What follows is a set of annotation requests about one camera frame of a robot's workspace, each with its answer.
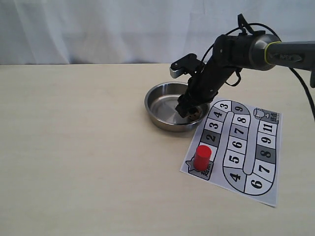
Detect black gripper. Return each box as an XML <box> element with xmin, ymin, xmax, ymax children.
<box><xmin>175</xmin><ymin>59</ymin><xmax>240</xmax><ymax>118</ymax></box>

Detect wooden die black pips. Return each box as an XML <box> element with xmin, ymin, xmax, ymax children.
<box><xmin>188</xmin><ymin>110</ymin><xmax>201</xmax><ymax>121</ymax></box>

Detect red cylinder game piece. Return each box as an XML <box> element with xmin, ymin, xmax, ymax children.
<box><xmin>193</xmin><ymin>145</ymin><xmax>212</xmax><ymax>171</ymax></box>

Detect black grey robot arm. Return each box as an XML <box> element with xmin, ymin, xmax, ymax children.
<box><xmin>170</xmin><ymin>32</ymin><xmax>315</xmax><ymax>118</ymax></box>

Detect stainless steel round bowl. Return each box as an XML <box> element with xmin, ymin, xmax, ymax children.
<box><xmin>144</xmin><ymin>82</ymin><xmax>210</xmax><ymax>132</ymax></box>

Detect printed paper game board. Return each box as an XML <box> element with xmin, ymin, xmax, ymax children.
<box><xmin>180</xmin><ymin>98</ymin><xmax>283</xmax><ymax>207</ymax></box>

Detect white curtain backdrop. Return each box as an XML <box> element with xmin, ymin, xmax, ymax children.
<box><xmin>0</xmin><ymin>0</ymin><xmax>315</xmax><ymax>64</ymax></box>

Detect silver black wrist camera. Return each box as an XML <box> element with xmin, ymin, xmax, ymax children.
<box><xmin>169</xmin><ymin>53</ymin><xmax>205</xmax><ymax>79</ymax></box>

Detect black cable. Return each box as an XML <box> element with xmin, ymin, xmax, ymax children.
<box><xmin>201</xmin><ymin>14</ymin><xmax>315</xmax><ymax>123</ymax></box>

